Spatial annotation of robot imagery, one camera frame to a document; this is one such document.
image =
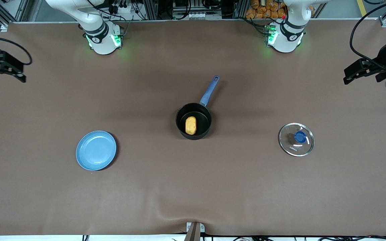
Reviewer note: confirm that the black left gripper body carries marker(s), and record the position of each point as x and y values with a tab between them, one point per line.
381	57

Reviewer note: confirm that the glass lid with blue knob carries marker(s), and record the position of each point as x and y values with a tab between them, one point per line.
300	136

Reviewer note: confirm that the yellow potato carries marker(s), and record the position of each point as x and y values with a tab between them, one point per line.
190	125

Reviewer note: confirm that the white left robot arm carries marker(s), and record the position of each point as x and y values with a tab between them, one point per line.
286	40

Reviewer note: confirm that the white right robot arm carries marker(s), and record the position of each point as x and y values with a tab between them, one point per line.
102	43

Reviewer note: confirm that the blue round plate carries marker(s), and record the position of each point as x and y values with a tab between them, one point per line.
95	150

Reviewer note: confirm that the bag of orange items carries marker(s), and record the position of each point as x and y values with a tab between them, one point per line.
263	10

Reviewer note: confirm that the white power strip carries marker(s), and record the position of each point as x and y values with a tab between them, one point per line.
126	9

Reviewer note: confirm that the brown table mat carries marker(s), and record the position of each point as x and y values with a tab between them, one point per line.
246	184

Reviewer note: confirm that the metal camera post bracket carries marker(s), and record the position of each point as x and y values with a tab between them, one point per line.
194	232

